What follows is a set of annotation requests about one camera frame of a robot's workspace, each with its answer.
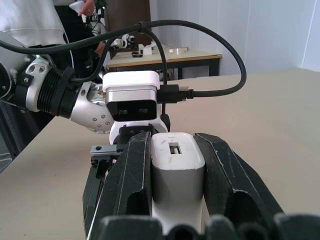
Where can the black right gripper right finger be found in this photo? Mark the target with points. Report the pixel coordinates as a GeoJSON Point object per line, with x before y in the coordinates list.
{"type": "Point", "coordinates": [225, 170]}

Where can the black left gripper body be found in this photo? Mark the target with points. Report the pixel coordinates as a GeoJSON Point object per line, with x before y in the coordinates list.
{"type": "Point", "coordinates": [136, 130]}

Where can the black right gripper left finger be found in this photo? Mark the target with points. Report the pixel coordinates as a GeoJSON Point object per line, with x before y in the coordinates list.
{"type": "Point", "coordinates": [130, 175]}

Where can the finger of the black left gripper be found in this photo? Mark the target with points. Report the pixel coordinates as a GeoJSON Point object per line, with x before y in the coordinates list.
{"type": "Point", "coordinates": [92, 190]}

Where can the white charger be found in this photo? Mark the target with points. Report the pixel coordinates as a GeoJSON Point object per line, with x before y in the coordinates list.
{"type": "Point", "coordinates": [176, 175]}

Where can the person's bare hand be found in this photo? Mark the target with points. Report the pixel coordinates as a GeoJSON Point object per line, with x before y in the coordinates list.
{"type": "Point", "coordinates": [87, 7]}

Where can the small black object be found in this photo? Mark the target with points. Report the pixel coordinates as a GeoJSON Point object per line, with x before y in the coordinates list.
{"type": "Point", "coordinates": [136, 54]}

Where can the white plastic part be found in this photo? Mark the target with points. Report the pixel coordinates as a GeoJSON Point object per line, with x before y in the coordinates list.
{"type": "Point", "coordinates": [147, 48]}

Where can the beige background table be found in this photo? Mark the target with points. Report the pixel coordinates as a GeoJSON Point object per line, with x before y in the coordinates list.
{"type": "Point", "coordinates": [190, 56]}

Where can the brown door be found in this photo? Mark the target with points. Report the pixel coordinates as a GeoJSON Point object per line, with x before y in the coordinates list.
{"type": "Point", "coordinates": [127, 15]}

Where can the small white handheld object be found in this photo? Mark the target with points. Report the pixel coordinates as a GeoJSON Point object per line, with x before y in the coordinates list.
{"type": "Point", "coordinates": [76, 5]}

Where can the person in white shirt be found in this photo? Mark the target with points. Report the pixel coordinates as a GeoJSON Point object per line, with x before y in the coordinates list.
{"type": "Point", "coordinates": [30, 20]}

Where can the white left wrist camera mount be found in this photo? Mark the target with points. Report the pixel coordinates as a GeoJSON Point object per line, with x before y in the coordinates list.
{"type": "Point", "coordinates": [130, 78]}

